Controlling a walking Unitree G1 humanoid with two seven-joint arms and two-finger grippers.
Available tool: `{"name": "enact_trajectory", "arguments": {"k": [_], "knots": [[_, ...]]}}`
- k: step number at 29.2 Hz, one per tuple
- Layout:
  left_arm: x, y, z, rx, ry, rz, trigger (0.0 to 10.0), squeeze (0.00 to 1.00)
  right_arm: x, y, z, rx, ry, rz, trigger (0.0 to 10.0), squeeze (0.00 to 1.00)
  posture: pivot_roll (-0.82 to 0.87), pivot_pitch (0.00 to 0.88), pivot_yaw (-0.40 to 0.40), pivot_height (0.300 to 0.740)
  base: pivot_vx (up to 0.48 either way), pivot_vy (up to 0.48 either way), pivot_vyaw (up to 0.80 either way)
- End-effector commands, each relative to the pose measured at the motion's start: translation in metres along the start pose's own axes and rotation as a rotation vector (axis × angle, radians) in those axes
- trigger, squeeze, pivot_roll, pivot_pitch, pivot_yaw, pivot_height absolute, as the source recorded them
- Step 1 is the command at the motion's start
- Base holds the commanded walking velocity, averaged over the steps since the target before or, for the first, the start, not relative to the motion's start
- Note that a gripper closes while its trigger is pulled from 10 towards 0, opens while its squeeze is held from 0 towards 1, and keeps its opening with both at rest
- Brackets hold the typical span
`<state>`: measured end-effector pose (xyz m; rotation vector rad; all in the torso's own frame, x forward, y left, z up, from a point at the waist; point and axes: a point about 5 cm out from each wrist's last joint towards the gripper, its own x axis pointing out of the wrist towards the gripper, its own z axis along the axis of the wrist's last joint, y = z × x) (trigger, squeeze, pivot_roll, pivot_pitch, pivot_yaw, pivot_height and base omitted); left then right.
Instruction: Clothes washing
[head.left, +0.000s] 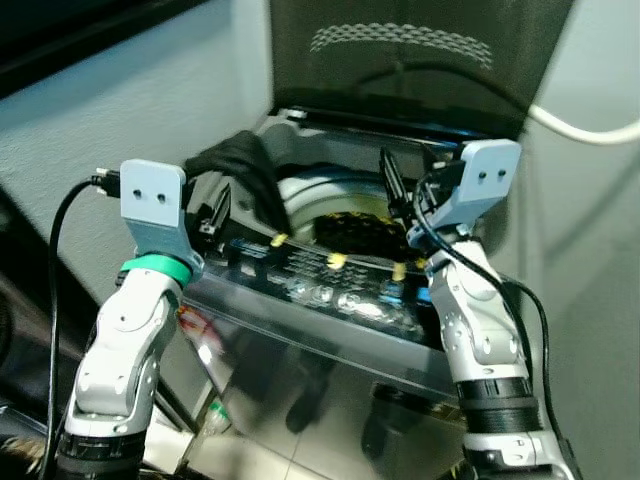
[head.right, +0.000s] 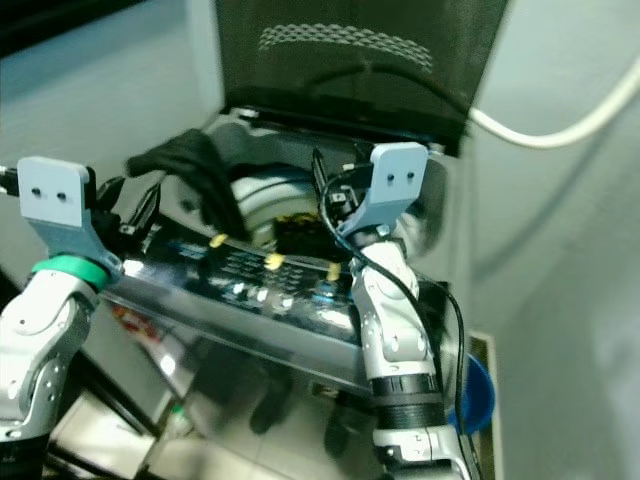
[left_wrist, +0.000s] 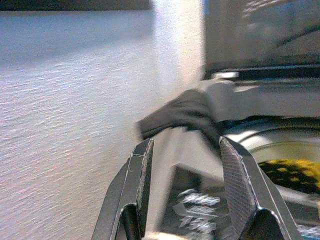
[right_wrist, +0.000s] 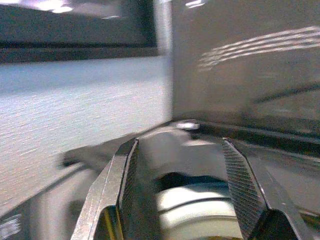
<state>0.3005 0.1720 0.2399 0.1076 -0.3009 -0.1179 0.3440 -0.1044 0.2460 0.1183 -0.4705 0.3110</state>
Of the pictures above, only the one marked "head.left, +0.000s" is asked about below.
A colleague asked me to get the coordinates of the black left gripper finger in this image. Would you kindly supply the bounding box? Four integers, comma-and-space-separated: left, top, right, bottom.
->
208, 183, 234, 239

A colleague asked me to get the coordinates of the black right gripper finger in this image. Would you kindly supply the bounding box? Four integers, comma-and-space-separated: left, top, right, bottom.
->
380, 150, 403, 216

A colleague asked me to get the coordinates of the black cloth garment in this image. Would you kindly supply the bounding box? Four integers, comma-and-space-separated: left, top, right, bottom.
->
183, 130, 293, 237

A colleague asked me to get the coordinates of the dark washing machine lid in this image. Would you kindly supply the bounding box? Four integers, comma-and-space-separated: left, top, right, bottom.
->
268, 0, 577, 143

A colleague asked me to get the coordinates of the red label sticker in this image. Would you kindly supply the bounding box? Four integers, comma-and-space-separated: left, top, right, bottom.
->
178, 305, 219, 349

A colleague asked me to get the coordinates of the black ledge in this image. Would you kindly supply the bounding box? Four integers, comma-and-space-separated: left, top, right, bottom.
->
0, 0, 213, 101

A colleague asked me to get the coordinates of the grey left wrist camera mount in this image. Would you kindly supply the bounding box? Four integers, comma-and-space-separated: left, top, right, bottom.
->
120, 158, 207, 277

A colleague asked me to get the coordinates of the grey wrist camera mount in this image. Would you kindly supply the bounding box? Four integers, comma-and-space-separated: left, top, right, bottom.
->
120, 158, 207, 277
408, 140, 523, 247

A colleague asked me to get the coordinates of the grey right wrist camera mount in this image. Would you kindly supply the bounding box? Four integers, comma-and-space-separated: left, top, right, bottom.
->
408, 140, 523, 247

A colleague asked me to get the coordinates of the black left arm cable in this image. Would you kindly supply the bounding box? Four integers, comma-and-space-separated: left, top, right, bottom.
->
38, 168, 123, 480

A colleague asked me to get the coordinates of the white water hose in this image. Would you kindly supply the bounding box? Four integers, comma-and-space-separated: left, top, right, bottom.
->
524, 100, 640, 147

